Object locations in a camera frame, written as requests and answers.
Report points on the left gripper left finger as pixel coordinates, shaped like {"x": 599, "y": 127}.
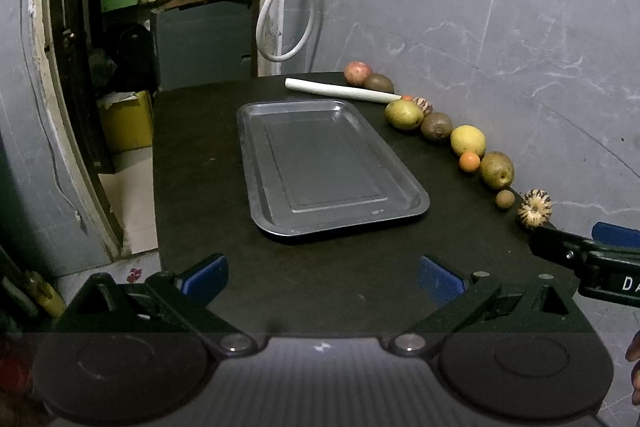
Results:
{"x": 184, "y": 299}

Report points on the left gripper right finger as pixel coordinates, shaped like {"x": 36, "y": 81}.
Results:
{"x": 460, "y": 299}

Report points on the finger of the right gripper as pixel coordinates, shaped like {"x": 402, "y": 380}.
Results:
{"x": 557, "y": 246}
{"x": 614, "y": 235}

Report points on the green-brown pear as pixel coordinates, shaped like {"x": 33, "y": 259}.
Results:
{"x": 497, "y": 170}

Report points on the yellow lemon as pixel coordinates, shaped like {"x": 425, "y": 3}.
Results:
{"x": 468, "y": 139}

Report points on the brown kiwi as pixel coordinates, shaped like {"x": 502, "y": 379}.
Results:
{"x": 379, "y": 82}
{"x": 436, "y": 126}

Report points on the green pear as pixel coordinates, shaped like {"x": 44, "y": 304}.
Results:
{"x": 404, "y": 114}

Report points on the person's right hand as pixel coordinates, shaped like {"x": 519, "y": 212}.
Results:
{"x": 633, "y": 355}

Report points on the metal baking tray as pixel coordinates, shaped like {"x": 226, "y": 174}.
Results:
{"x": 317, "y": 166}

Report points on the yellow bin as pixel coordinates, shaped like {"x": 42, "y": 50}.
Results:
{"x": 127, "y": 120}

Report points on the brown kiwi by apple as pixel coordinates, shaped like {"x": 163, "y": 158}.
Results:
{"x": 379, "y": 82}

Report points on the white leek stalk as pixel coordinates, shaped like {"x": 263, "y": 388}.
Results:
{"x": 334, "y": 91}

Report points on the red apple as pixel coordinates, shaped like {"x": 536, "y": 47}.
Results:
{"x": 356, "y": 73}

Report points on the dark grey cabinet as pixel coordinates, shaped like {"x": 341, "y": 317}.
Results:
{"x": 209, "y": 43}

